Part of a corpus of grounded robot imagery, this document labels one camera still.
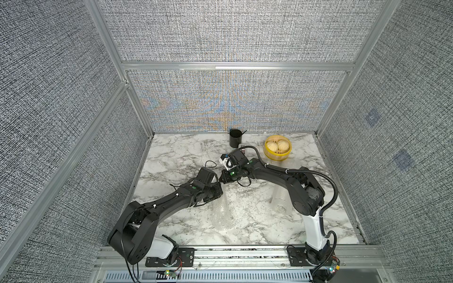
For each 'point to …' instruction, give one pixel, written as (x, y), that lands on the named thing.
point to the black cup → (235, 138)
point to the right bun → (282, 145)
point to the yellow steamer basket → (278, 155)
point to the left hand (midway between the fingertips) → (227, 191)
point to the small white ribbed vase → (224, 214)
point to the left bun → (272, 145)
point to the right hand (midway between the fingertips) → (218, 175)
